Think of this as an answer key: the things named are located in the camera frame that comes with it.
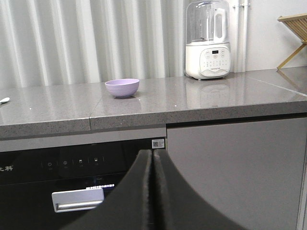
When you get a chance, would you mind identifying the white wall pipe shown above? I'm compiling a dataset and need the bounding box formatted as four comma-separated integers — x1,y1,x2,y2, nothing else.
233,0,250,73

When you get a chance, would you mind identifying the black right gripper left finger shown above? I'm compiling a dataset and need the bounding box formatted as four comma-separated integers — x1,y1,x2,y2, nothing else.
63,149,152,230

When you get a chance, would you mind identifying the grey cabinet door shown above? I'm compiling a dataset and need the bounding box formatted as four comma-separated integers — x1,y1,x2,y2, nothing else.
167,118,307,230

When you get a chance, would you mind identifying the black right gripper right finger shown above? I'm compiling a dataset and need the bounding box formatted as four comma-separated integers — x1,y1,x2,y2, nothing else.
153,149,244,230

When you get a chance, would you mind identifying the upper silver drawer handle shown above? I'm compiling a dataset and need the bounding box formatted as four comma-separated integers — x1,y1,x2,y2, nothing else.
51,188,104,213

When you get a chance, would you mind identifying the white soy milk blender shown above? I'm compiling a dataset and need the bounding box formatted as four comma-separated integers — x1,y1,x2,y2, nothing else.
185,0,231,80

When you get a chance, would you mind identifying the white pleated curtain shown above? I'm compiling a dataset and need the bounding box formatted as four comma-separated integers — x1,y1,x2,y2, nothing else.
0,0,189,89

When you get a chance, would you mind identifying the pale green plastic spoon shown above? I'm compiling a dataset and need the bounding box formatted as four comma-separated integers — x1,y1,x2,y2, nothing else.
0,97,10,104

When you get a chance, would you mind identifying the purple plastic bowl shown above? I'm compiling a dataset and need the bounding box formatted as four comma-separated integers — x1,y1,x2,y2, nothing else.
105,79,140,98

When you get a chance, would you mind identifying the black disinfection cabinet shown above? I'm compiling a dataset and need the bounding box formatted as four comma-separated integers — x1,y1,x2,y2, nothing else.
0,128,166,230

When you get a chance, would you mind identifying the wooden folding rack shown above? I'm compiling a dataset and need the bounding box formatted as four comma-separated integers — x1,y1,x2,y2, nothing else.
277,13,307,69

